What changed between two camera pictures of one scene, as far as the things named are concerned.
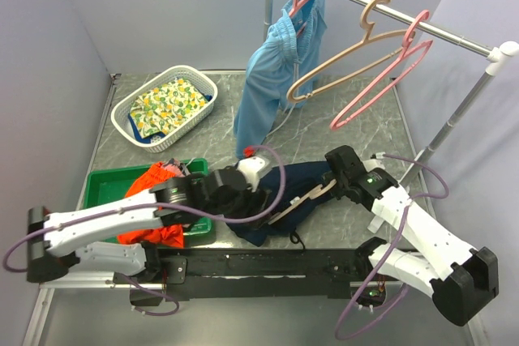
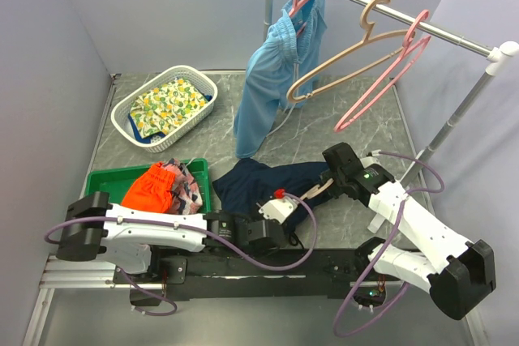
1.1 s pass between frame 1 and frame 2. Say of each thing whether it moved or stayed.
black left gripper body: moved
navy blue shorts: stayed
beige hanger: stayed
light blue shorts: stayed
